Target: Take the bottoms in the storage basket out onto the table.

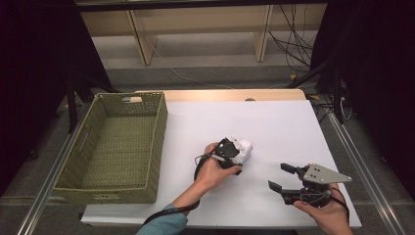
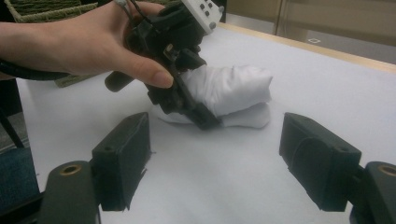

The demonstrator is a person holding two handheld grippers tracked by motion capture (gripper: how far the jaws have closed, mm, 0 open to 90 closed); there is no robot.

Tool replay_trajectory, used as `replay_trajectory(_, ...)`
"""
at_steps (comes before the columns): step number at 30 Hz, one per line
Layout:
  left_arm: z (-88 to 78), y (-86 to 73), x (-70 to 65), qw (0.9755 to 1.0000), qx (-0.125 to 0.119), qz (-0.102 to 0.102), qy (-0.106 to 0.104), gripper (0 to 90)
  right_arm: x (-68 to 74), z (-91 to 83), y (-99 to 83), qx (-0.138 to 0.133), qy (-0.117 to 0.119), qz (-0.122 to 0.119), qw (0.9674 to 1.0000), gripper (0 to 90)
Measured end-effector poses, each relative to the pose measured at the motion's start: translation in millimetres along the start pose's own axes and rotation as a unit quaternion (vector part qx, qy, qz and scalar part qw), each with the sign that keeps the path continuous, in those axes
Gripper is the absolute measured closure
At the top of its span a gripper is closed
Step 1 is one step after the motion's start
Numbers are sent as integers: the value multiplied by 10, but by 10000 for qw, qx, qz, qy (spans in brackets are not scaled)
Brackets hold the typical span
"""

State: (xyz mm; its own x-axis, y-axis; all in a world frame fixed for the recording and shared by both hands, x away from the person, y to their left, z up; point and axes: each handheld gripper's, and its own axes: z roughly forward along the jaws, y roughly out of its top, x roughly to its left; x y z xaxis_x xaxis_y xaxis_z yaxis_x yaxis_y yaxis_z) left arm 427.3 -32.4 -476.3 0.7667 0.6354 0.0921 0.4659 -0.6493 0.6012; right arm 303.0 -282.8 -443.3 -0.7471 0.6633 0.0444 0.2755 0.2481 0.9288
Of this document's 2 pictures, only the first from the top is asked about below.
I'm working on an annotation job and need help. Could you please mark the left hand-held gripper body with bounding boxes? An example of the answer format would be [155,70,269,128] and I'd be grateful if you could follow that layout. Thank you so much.
[210,137,244,170]

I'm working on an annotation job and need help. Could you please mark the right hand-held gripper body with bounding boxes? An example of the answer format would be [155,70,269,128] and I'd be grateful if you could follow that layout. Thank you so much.
[281,163,354,209]

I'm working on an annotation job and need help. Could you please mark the white cloth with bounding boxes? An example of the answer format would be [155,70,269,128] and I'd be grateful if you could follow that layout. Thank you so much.
[229,136,254,166]

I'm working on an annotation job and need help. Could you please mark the green woven basket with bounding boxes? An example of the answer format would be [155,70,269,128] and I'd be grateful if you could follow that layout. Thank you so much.
[52,91,169,205]

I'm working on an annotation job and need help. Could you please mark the person's left hand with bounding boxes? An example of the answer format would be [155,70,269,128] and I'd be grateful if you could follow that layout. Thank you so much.
[195,141,243,193]

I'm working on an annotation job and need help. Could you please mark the person's right hand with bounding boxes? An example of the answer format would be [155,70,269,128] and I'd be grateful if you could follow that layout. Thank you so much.
[293,183,354,231]

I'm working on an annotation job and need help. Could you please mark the white table sheet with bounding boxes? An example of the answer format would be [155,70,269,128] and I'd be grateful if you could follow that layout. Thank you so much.
[80,99,363,229]

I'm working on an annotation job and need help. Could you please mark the wooden table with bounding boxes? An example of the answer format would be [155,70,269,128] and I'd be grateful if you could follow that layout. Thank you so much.
[134,88,308,103]

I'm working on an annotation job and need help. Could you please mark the black stand leg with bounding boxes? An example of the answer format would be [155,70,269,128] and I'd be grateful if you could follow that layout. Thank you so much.
[286,58,331,90]

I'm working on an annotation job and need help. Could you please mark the dark curtain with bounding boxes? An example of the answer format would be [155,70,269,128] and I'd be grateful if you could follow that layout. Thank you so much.
[0,0,114,199]
[308,0,415,201]

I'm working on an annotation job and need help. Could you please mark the light wooden shelf unit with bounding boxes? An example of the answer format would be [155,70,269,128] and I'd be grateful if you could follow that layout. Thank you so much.
[73,0,328,67]

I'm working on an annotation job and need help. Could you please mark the black stand legs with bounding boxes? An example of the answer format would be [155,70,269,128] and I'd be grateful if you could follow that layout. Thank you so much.
[64,71,122,134]

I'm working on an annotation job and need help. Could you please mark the right hand-held gripper cable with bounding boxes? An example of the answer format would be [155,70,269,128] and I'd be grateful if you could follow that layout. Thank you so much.
[300,186,351,223]

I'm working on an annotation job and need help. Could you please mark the hand-held gripper cable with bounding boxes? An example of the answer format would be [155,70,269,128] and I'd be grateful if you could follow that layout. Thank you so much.
[141,138,231,227]
[300,186,351,223]

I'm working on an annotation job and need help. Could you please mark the aluminium rail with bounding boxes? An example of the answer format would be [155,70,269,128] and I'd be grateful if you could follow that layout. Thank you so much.
[321,94,408,235]
[17,106,86,235]

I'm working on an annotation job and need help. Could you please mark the thin white looped cable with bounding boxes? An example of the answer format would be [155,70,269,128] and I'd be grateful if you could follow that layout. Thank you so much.
[339,95,354,120]

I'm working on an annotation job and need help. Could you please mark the left hand-held gripper cable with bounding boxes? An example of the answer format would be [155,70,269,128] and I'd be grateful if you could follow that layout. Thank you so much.
[141,138,231,227]

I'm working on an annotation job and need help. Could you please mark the white floor cable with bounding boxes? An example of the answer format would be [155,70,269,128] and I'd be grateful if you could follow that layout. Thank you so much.
[143,33,234,90]

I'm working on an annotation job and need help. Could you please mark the bundle of black cables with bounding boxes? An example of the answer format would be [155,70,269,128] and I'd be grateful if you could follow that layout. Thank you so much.
[267,3,320,74]

